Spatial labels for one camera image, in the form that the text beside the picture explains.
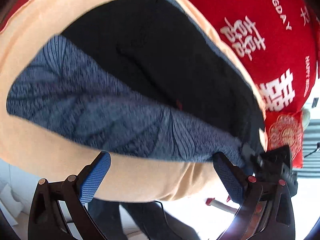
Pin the red wedding sofa cover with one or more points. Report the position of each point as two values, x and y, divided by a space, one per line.
262 38

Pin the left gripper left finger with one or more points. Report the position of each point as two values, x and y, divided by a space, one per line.
46 219

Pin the person's legs in jeans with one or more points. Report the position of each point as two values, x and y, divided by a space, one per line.
116 220

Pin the black pants with blue trim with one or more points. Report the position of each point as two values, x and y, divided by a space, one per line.
140 78

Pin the peach towel mat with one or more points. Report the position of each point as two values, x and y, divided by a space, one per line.
130 179

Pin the white red-capped tube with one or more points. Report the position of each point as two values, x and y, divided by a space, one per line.
220 205

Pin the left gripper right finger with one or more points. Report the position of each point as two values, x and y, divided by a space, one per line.
265 210

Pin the red embroidered cushion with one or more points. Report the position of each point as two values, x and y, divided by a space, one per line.
284 128

